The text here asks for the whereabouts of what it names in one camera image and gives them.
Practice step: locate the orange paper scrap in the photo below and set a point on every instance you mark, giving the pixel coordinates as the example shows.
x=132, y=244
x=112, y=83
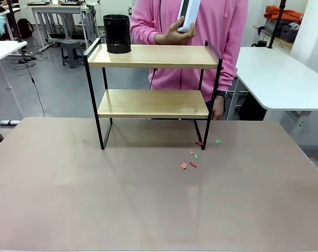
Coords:
x=192, y=152
x=184, y=165

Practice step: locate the white side table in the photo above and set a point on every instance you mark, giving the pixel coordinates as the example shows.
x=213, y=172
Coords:
x=4, y=50

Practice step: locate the white digital clock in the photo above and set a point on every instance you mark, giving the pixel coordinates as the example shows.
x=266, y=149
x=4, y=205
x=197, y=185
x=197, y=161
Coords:
x=189, y=13

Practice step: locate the person's left hand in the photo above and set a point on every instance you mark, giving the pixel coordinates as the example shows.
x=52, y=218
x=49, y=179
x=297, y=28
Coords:
x=218, y=110

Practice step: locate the two-tier wood metal shelf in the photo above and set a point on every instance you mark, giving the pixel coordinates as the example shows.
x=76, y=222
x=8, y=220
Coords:
x=148, y=59

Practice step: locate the black wrist watch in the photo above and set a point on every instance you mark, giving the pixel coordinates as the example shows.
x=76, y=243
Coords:
x=222, y=94

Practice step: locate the grey storage crate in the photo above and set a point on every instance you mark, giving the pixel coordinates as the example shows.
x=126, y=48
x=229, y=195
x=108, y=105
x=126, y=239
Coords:
x=288, y=33

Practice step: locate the person in pink hoodie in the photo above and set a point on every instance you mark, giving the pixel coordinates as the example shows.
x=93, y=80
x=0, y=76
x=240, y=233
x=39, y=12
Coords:
x=209, y=31

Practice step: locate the red paper scrap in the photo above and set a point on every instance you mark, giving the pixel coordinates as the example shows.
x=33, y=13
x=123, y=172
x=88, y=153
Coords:
x=199, y=143
x=193, y=164

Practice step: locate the person's right forearm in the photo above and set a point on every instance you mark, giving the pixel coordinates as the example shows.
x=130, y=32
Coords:
x=144, y=32

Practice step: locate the black mesh pen holder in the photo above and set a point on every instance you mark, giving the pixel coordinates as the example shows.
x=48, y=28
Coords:
x=117, y=34

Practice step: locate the black backpack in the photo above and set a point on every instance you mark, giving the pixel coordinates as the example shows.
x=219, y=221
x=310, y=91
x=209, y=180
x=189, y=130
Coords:
x=25, y=27

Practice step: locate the grey background desk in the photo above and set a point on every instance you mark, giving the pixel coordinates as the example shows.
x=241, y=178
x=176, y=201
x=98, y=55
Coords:
x=59, y=10

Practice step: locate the black stand pole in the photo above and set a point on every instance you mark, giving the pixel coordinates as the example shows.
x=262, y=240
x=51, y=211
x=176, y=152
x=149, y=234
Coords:
x=16, y=21
x=277, y=21

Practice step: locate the large white table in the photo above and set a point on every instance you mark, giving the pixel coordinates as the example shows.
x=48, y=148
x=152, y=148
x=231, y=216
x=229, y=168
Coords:
x=282, y=78

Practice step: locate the person's left forearm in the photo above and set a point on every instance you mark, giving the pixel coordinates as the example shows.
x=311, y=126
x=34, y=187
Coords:
x=228, y=73

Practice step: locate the white power strip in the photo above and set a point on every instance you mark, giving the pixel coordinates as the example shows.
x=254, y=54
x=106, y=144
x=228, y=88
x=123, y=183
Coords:
x=10, y=122

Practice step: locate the person's right hand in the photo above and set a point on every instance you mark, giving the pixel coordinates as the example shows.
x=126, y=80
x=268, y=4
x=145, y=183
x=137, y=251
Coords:
x=174, y=35

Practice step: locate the green paper scrap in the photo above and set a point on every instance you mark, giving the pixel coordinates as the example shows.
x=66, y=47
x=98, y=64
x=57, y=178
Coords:
x=218, y=142
x=196, y=156

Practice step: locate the grey plastic stool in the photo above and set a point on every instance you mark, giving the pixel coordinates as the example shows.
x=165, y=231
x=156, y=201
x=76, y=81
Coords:
x=71, y=52

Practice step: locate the orange bag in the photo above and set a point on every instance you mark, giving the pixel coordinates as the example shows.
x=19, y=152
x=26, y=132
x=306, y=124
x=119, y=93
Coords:
x=283, y=14

